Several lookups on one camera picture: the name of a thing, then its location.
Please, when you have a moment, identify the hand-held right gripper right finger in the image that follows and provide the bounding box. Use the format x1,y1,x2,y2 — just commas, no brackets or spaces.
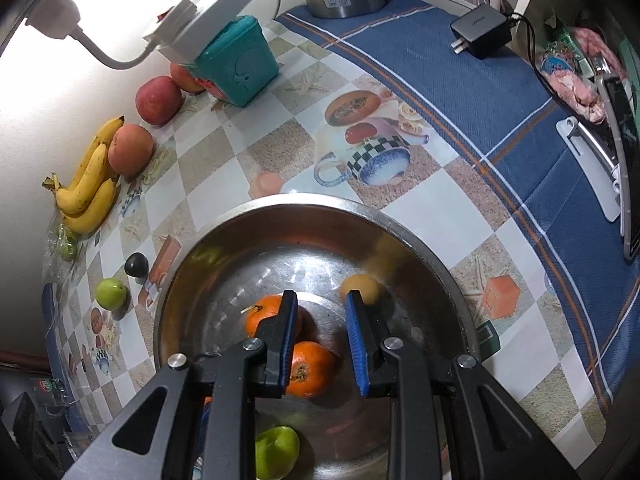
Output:
345,290,581,480

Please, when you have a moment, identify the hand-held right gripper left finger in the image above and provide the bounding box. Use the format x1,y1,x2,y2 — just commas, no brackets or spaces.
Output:
62,290,300,480

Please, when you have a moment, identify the orange tangerine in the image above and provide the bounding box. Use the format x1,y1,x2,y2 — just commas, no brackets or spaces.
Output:
244,294,303,341
287,341,337,398

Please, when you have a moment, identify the small yellow loquat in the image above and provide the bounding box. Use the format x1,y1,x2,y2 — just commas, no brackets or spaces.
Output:
340,274,382,307

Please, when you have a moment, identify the large stainless steel bowl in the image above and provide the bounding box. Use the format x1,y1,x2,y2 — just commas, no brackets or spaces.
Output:
152,195,483,480

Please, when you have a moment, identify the green fruit with dent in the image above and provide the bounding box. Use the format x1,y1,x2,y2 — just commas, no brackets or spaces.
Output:
255,426,302,480

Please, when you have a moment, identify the dark plum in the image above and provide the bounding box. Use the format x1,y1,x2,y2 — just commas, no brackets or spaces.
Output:
124,253,150,278

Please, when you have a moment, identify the round green fruit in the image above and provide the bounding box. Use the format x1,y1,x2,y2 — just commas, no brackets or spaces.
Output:
95,278,129,309

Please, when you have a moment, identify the checkered printed tablecloth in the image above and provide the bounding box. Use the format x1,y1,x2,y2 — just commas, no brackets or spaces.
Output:
42,20,613,461

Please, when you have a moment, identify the yellow banana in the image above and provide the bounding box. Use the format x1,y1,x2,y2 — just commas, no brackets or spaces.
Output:
62,177,119,235
70,115,126,191
54,142,110,213

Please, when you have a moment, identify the clear bag of green grapes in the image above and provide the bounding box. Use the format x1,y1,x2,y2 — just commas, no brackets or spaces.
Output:
42,215,83,281

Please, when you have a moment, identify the bottle with green red label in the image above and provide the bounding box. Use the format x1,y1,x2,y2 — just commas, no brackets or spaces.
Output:
30,375,68,416

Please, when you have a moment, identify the orange peach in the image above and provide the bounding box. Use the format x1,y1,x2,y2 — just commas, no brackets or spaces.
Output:
108,123,155,177

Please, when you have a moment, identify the blue plaid cloth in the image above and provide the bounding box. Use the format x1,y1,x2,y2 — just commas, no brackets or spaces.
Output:
275,0,640,406

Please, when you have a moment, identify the red peach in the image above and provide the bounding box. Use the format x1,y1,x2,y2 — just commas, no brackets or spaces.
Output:
170,60,207,93
136,76,184,126

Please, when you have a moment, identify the teal plastic box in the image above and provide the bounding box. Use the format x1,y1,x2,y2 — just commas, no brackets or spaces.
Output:
192,15,280,107

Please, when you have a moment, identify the white phone stand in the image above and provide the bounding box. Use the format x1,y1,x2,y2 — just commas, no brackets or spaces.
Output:
556,116,623,222

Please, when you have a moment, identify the white power strip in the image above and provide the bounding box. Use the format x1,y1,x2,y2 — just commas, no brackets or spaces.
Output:
142,0,263,63

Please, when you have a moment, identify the black charger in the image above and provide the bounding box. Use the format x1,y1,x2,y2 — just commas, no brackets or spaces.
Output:
450,6,513,60

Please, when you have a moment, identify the bag of pink candies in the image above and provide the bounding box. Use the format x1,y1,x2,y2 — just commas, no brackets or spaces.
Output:
540,27,621,123

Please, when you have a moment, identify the black smartphone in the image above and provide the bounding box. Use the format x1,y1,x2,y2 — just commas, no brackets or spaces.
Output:
600,72,640,261

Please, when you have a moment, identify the black charger cable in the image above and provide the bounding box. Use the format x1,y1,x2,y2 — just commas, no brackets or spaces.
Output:
505,10,556,96

